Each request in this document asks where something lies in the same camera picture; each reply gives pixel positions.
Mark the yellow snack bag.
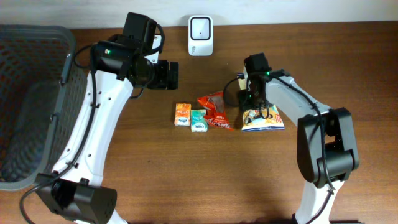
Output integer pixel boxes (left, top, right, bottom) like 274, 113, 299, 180
241, 105, 285, 132

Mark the red snack bag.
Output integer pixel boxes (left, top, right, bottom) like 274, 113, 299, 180
197, 91, 232, 130

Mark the orange tissue pack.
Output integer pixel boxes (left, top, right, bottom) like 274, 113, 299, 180
174, 103, 191, 126

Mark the green tissue pack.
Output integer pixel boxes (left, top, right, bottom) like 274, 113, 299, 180
190, 109, 208, 133

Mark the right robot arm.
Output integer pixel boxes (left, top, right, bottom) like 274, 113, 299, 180
244, 53, 359, 223

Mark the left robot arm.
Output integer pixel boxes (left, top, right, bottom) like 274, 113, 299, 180
36, 12, 178, 223

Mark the grey plastic basket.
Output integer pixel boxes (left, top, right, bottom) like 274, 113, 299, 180
1, 25, 87, 191

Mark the right black cable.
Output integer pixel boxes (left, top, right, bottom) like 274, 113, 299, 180
223, 77, 249, 108

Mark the black cable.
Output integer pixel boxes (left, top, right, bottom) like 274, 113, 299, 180
223, 77, 249, 108
19, 43, 100, 224

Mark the left black cable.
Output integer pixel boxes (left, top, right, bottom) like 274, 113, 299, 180
19, 43, 100, 224

